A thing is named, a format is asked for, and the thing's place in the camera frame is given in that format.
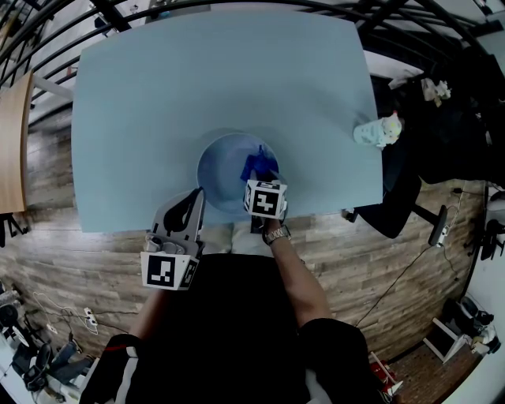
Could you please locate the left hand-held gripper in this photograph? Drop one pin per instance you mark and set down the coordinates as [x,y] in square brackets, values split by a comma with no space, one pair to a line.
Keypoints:
[161,270]

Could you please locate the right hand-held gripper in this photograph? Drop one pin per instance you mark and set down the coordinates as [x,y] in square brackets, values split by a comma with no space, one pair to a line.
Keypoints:
[264,199]

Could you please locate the blue cloth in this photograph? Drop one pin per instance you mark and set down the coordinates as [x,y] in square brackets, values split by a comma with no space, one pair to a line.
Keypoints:
[258,159]

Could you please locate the big light blue plate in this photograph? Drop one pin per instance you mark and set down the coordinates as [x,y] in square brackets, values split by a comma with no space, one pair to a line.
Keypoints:
[221,173]

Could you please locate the person's left forearm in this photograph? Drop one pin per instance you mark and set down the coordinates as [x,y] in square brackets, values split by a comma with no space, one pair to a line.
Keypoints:
[150,315]

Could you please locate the person's right forearm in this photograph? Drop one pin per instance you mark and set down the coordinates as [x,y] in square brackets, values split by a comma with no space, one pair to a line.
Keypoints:
[300,284]

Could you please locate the silver wristwatch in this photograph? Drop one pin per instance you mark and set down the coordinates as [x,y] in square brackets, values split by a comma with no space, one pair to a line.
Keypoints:
[277,235]

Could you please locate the person's light trousers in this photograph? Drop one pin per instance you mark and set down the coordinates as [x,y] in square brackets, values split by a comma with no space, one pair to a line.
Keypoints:
[244,240]

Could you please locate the white patterned plush toy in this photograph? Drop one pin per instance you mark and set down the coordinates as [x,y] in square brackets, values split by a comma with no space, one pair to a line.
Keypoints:
[371,132]

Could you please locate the person's black shirt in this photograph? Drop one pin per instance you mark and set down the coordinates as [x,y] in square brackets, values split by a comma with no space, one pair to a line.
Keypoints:
[225,335]

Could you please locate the black office chair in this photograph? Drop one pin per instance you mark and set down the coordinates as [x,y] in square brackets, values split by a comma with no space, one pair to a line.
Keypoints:
[43,363]
[394,209]
[450,150]

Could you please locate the white power strip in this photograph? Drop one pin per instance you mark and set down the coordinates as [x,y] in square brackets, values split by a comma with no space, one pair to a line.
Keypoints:
[90,316]
[442,235]

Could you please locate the wooden desk with white legs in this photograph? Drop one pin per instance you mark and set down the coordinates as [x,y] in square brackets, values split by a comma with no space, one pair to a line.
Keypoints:
[12,146]

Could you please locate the small white bouquet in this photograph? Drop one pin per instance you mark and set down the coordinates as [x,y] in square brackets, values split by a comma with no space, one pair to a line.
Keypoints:
[436,91]

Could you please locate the light blue table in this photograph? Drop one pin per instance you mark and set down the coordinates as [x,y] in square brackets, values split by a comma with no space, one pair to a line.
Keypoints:
[112,16]

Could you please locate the black stand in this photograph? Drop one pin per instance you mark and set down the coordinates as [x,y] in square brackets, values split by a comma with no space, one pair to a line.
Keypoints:
[491,238]

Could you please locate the white open shelf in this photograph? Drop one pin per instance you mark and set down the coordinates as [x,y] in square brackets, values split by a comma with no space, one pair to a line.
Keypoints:
[444,341]

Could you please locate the black bag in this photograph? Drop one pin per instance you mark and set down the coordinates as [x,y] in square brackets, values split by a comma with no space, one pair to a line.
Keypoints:
[469,315]

